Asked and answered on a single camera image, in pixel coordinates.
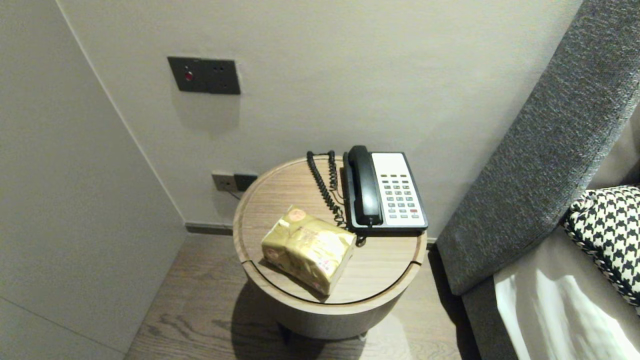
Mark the gold tissue pack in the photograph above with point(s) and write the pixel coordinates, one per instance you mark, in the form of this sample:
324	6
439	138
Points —
310	250

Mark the curved wooden nightstand drawer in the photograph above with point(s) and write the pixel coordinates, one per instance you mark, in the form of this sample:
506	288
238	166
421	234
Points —
325	320

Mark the round wooden nightstand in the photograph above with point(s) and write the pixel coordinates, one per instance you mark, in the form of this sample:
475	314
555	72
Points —
290	200

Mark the black telephone handset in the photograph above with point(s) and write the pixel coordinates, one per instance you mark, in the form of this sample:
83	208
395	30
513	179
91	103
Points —
365	185

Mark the black and white telephone base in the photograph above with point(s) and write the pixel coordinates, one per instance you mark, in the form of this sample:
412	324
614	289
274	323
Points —
400	170

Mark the thin black phone line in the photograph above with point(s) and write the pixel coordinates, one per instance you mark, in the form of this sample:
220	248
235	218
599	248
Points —
235	194

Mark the grey fabric headboard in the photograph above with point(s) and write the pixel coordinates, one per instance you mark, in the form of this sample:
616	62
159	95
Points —
550	150

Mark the white bed sheet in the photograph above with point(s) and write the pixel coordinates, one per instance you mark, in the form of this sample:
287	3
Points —
550	310

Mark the black white houndstooth pillow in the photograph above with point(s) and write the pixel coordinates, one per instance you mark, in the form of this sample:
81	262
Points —
610	235

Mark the dark wall socket plate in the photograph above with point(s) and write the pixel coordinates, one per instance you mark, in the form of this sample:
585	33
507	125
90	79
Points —
246	181

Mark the beige wall socket plate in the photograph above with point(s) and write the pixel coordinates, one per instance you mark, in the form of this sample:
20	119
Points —
222	182

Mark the dark wall switch panel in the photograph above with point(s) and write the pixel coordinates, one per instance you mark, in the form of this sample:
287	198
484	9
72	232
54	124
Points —
205	75

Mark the grey fabric bed frame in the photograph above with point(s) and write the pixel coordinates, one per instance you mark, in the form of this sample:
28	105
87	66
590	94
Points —
480	325

